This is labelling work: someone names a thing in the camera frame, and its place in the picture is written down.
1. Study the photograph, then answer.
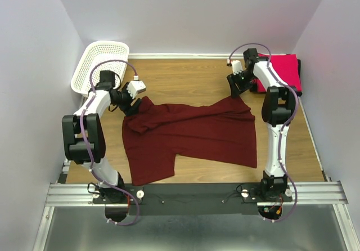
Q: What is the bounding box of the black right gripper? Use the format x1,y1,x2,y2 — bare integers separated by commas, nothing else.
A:
226,70,255,98

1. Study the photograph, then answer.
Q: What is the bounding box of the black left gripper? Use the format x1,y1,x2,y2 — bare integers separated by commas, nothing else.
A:
112,82,142,116

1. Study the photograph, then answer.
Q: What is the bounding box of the maroon t shirt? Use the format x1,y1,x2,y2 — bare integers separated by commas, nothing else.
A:
122,97,257,186

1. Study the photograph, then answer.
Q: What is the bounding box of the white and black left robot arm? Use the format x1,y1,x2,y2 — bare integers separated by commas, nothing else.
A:
62,70,146,204

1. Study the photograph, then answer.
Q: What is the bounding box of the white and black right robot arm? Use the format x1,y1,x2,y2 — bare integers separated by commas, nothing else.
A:
227,48,299,201

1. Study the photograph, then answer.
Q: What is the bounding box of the folded black t shirt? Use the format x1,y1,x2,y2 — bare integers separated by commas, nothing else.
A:
253,54,302,96

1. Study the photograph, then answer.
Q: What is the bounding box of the folded pink t shirt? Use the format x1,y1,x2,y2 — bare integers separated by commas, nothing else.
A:
254,54,302,96

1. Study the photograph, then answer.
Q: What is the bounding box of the white plastic laundry basket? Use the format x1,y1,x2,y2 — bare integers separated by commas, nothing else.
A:
70,41,129,97

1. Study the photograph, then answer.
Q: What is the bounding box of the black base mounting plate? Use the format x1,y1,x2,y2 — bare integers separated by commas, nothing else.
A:
87,182,293,223

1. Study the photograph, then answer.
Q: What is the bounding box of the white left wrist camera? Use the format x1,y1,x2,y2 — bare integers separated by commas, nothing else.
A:
126,75,146,98

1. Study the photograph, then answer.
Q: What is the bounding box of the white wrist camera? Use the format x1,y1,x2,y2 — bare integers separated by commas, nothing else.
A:
126,75,146,98
227,59,244,75

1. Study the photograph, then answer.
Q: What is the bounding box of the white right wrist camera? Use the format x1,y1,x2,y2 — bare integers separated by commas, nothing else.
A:
227,59,244,75

